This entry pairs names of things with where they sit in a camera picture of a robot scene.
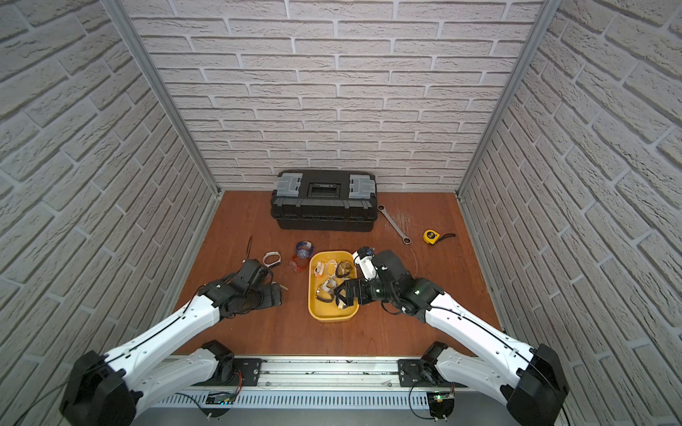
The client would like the yellow tape measure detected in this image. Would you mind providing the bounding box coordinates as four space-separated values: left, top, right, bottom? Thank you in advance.
423 229 440 246

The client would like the yellow rectangular tray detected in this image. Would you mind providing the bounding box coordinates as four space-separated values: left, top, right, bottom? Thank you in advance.
307 250 359 323

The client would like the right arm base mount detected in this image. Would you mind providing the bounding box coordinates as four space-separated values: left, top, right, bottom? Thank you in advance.
397 359 451 388

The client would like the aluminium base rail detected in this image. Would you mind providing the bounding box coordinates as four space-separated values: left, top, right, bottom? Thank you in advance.
105 355 555 411

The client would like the blue transparent watch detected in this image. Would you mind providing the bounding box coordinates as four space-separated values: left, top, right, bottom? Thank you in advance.
296 241 314 259

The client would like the white band watch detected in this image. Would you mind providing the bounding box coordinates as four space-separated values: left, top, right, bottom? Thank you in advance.
262 251 282 268

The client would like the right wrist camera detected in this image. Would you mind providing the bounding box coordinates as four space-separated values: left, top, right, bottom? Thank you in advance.
353 247 377 280

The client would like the dark brown strap watch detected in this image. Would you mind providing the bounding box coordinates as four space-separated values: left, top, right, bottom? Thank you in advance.
315 288 335 304

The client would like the red transparent watch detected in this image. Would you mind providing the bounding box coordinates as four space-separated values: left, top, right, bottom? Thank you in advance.
289 256 309 273

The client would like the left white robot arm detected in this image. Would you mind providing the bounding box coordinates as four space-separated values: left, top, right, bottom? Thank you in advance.
60 259 282 425

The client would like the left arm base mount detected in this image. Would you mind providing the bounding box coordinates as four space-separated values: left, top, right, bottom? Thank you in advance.
201 358 263 387

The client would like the black plastic toolbox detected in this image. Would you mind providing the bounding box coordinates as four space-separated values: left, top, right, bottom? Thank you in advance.
270 170 378 233

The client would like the pink orange watch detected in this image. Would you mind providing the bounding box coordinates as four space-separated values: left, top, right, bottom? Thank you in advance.
314 262 326 279

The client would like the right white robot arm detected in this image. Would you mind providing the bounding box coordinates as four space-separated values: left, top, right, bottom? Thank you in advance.
333 247 569 425

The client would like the silver combination wrench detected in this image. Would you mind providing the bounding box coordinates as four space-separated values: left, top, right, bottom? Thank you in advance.
378 204 412 245

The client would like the clear white watch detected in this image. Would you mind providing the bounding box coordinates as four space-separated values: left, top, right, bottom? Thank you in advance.
319 277 337 294

